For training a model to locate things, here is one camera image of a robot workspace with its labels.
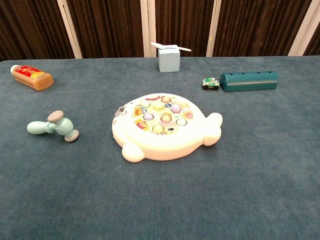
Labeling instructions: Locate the light blue toy hammer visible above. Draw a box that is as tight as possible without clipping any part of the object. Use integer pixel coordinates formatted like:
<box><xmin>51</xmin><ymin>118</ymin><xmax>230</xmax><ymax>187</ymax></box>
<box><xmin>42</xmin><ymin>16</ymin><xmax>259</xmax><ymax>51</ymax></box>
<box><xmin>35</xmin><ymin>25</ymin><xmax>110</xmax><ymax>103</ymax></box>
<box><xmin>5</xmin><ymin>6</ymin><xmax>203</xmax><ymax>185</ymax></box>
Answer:
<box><xmin>26</xmin><ymin>110</ymin><xmax>80</xmax><ymax>143</ymax></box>

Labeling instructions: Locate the white whack-a-mole toy board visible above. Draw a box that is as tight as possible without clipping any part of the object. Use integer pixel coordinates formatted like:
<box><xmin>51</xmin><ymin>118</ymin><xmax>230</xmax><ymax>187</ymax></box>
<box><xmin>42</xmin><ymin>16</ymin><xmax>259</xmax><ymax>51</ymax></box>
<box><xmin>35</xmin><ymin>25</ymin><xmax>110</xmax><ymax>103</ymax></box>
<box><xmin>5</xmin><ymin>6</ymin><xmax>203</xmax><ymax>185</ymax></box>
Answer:
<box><xmin>111</xmin><ymin>93</ymin><xmax>224</xmax><ymax>164</ymax></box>

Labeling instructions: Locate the light blue cube block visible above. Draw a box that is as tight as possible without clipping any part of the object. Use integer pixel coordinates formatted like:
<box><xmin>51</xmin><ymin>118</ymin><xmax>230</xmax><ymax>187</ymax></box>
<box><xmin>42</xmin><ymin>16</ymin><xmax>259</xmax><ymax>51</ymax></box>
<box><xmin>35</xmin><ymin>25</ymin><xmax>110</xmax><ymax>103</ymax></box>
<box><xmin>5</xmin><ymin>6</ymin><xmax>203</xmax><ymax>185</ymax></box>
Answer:
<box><xmin>157</xmin><ymin>47</ymin><xmax>181</xmax><ymax>73</ymax></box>

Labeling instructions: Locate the small green toy car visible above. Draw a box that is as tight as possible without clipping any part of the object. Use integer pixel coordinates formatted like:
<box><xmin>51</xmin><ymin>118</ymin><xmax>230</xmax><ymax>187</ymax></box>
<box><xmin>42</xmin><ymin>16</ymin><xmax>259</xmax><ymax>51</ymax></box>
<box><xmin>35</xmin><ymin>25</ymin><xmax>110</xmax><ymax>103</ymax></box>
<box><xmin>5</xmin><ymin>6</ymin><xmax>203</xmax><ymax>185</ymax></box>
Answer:
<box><xmin>201</xmin><ymin>77</ymin><xmax>221</xmax><ymax>91</ymax></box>

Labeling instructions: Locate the blue felt table cover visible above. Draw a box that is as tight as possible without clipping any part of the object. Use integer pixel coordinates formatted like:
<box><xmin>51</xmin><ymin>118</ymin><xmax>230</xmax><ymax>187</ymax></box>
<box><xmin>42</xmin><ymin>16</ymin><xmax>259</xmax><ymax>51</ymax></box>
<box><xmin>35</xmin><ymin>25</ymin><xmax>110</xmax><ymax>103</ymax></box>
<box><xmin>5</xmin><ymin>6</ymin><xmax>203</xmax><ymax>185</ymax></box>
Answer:
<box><xmin>0</xmin><ymin>55</ymin><xmax>320</xmax><ymax>240</ymax></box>

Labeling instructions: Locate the teal half-cylinder block with holes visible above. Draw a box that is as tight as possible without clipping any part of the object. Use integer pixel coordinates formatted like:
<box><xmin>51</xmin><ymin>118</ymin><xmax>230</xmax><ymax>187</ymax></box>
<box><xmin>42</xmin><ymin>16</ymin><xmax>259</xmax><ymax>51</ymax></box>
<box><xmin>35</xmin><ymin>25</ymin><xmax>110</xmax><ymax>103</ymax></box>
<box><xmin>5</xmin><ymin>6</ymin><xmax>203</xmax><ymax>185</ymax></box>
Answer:
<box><xmin>219</xmin><ymin>70</ymin><xmax>279</xmax><ymax>93</ymax></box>

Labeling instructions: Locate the dark brown curtain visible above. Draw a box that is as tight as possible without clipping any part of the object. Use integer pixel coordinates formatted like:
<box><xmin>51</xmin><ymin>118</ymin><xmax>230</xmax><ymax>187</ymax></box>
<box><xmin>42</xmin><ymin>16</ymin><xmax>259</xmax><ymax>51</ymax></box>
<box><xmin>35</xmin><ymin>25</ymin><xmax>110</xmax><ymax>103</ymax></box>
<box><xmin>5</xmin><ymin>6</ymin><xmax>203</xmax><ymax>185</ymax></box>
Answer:
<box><xmin>0</xmin><ymin>0</ymin><xmax>320</xmax><ymax>62</ymax></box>

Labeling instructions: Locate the brown drink bottle red label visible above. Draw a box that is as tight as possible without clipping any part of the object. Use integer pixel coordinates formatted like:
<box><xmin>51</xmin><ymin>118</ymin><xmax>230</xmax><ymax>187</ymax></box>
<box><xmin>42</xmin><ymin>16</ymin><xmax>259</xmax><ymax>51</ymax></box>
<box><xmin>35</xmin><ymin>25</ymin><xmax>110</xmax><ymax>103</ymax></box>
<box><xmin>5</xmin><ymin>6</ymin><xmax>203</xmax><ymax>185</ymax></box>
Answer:
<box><xmin>10</xmin><ymin>64</ymin><xmax>55</xmax><ymax>92</ymax></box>

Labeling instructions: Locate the white frame post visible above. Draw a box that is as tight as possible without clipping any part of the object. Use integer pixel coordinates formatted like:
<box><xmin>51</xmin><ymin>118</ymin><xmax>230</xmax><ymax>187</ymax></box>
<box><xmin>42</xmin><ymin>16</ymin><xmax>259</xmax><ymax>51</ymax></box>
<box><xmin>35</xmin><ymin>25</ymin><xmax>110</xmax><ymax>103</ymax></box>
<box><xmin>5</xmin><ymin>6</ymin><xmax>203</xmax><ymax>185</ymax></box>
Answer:
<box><xmin>139</xmin><ymin>0</ymin><xmax>157</xmax><ymax>59</ymax></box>
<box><xmin>287</xmin><ymin>0</ymin><xmax>320</xmax><ymax>57</ymax></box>
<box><xmin>205</xmin><ymin>0</ymin><xmax>222</xmax><ymax>58</ymax></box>
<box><xmin>56</xmin><ymin>0</ymin><xmax>84</xmax><ymax>60</ymax></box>

